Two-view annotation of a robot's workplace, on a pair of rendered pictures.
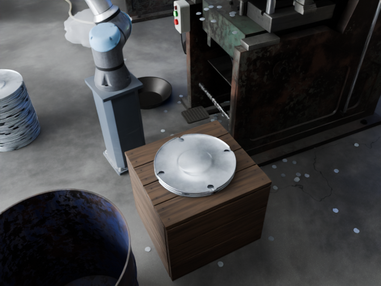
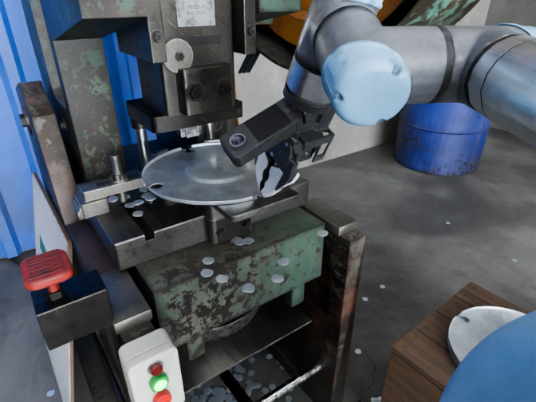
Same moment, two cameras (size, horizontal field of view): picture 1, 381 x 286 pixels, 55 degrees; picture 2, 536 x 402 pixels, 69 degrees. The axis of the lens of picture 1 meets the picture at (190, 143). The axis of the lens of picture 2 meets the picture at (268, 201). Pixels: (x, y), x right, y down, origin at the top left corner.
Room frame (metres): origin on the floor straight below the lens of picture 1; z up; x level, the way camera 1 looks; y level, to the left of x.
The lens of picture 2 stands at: (1.60, 0.46, 1.10)
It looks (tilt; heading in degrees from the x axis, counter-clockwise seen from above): 28 degrees down; 257
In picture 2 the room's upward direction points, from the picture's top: straight up
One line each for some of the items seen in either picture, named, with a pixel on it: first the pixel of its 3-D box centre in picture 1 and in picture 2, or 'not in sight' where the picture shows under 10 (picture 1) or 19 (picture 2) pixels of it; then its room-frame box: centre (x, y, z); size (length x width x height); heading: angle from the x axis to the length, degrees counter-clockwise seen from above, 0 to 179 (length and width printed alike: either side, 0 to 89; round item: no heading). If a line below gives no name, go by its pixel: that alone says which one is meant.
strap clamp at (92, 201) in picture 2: not in sight; (114, 179); (1.75, -0.30, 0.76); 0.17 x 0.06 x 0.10; 23
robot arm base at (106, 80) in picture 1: (111, 71); not in sight; (1.32, 0.32, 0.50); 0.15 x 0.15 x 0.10
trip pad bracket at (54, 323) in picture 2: not in sight; (82, 332); (1.79, -0.04, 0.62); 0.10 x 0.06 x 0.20; 23
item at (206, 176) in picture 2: not in sight; (218, 168); (1.54, -0.25, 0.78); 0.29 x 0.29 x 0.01
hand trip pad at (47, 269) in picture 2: not in sight; (52, 285); (1.81, -0.03, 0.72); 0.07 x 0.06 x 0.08; 113
